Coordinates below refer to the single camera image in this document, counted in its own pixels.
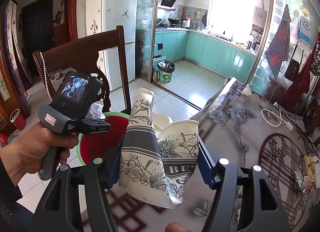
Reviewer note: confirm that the plaid cloth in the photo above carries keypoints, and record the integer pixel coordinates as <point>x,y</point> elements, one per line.
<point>278,44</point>

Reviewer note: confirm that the crumpled foil snack wrapper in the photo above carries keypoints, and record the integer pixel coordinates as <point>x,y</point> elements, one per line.
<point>302,182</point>

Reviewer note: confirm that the person's right hand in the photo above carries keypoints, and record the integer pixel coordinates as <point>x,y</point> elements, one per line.
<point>176,228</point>

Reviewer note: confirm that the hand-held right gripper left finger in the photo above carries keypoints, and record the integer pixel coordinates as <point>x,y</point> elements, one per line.
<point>116,162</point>

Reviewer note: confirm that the person's left hand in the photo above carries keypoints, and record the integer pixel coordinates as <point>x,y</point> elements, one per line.
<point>32,147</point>

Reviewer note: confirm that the white refrigerator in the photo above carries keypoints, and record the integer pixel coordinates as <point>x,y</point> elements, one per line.
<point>112,9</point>

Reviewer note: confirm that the white water heater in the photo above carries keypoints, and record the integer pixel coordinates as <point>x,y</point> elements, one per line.
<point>260,15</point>

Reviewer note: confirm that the black wok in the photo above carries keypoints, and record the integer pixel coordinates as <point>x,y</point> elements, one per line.
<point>174,21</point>

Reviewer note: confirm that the white tissue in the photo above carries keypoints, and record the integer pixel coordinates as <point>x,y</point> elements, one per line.
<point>246,89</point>

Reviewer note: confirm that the carved dark wooden chair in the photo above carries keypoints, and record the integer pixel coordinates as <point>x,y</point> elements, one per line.
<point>82,49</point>

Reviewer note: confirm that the wall poster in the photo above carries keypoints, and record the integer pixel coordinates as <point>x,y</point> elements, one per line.
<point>13,36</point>

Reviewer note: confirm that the brown handbag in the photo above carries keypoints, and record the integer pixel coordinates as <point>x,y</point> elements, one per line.
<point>293,69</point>

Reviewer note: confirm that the person's left forearm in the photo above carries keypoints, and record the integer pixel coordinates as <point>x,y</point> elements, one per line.
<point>7,184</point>

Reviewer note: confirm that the patterned dark bag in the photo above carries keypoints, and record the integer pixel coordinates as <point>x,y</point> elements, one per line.
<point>316,59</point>

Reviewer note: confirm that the blue cartoon towel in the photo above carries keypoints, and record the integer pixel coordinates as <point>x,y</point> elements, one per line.
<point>305,30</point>

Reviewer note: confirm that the small red floor bin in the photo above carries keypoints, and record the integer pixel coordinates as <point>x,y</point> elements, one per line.
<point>18,120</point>

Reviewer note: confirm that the dark red cloth bag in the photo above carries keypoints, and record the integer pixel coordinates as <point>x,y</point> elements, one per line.
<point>297,97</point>

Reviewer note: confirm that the green kitchen waste bin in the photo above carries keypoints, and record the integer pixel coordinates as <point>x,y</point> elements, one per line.
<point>167,76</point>

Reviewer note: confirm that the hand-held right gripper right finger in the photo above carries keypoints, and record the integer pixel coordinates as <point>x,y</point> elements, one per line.
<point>206,167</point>

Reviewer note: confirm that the teal kitchen cabinets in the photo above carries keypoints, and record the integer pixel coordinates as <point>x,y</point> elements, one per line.
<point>225,54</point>

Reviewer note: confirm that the green plastic basin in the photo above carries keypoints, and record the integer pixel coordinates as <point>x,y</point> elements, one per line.
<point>92,147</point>

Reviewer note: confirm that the floral printed paper cup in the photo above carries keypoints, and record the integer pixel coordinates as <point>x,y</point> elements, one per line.
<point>140,147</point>

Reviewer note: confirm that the tape roll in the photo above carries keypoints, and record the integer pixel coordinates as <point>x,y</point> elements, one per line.
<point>58,75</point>

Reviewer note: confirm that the white plastic bag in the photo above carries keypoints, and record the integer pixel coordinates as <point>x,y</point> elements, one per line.
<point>96,110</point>

